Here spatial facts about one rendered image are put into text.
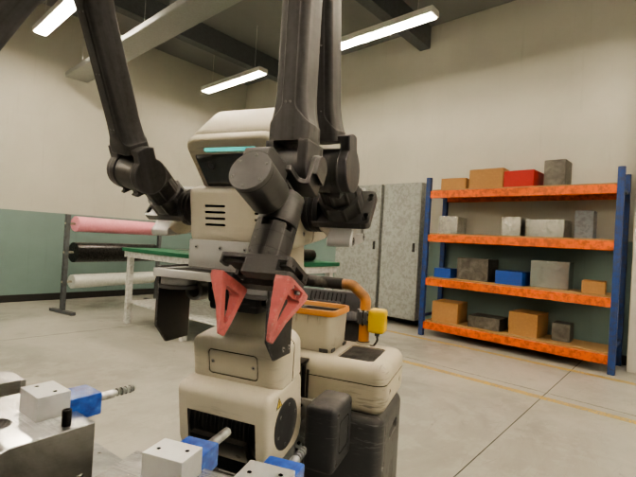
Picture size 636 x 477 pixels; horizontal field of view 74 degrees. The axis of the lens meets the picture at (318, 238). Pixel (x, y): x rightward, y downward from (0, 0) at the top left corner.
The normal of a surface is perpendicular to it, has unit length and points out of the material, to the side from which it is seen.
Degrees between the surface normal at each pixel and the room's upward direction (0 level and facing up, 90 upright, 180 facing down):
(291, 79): 90
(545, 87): 90
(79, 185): 90
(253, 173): 64
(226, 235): 98
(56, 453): 90
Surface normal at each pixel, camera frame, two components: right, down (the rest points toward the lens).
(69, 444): 0.80, 0.04
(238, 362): -0.38, 0.11
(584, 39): -0.66, -0.04
